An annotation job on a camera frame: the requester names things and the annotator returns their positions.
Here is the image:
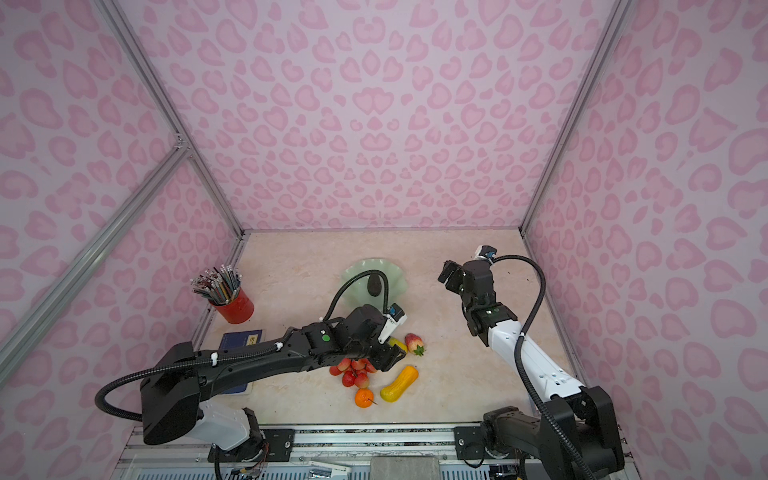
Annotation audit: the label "green fake cucumber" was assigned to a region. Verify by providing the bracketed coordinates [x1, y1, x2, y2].
[388, 337, 408, 353]

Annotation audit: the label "red fake grape bunch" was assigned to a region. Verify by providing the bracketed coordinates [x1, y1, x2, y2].
[329, 359, 377, 389]

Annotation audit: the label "red fake strawberry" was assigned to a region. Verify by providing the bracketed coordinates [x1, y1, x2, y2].
[405, 333, 425, 356]

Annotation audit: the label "orange fake tangerine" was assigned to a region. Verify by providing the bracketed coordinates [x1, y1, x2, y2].
[354, 388, 376, 409]

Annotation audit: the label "dark fake avocado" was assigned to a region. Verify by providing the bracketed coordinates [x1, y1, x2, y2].
[366, 274, 383, 298]

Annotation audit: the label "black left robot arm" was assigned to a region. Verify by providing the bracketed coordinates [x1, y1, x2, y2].
[140, 304, 407, 445]

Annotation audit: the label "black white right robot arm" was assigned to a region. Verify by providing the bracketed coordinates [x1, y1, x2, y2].
[438, 256, 625, 479]

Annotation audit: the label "green scalloped fruit bowl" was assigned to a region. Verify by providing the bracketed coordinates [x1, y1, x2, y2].
[341, 258, 408, 308]

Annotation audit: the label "red pencil cup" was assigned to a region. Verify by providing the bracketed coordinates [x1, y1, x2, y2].
[213, 289, 255, 325]

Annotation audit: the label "blue book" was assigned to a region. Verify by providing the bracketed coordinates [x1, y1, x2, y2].
[214, 328, 265, 396]

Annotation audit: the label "bundle of pencils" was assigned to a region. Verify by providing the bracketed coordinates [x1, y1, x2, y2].
[190, 265, 242, 306]

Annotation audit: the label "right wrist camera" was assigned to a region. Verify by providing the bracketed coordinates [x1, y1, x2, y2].
[474, 245, 498, 264]

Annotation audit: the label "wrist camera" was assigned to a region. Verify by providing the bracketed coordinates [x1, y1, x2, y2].
[474, 245, 498, 264]
[378, 303, 407, 344]

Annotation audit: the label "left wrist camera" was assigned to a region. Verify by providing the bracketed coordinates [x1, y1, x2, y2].
[378, 303, 407, 344]

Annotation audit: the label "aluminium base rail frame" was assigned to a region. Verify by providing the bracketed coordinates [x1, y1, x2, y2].
[110, 421, 640, 480]

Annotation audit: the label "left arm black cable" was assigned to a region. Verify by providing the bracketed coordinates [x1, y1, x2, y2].
[94, 269, 391, 423]

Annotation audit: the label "diagonal aluminium frame bar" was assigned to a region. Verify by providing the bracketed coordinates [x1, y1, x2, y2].
[1, 141, 189, 385]

